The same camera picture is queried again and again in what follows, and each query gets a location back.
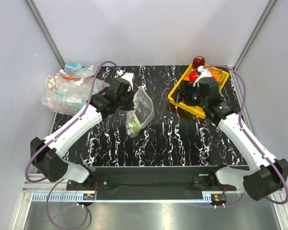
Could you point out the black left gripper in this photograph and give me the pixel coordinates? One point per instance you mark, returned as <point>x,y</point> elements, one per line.
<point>130,106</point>

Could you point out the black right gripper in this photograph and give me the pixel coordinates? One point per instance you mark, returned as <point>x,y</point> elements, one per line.
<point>187,86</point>

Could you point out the bright red apple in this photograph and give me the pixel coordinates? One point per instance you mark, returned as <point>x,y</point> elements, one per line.
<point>193,75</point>

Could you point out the clear zip top bag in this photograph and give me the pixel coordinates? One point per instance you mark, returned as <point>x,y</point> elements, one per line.
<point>143,111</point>

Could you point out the wrinkled green round fruit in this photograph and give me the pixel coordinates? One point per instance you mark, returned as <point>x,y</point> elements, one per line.
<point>134,125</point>

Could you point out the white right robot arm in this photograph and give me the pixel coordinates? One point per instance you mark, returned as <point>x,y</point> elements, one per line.
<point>266,174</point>

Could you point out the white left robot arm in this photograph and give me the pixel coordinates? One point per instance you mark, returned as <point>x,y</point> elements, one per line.
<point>47,154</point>

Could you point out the pile of clear zip bags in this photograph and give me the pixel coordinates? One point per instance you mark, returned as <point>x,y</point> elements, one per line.
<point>67,91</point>

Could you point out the yellow plastic fruit tray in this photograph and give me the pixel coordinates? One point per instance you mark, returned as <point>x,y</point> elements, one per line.
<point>180,103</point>

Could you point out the orange pineapple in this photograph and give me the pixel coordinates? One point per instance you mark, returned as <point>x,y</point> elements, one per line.
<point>217,74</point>

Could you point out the dark red apple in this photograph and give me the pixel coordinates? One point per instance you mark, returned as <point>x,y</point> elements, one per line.
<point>198,61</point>

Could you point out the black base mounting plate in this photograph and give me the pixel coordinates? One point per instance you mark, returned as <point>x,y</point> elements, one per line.
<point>198,178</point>

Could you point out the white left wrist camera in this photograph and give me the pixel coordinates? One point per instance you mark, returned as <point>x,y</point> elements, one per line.
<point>130,77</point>

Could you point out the aluminium frame rail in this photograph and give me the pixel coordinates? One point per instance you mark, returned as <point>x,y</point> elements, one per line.
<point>103,194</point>

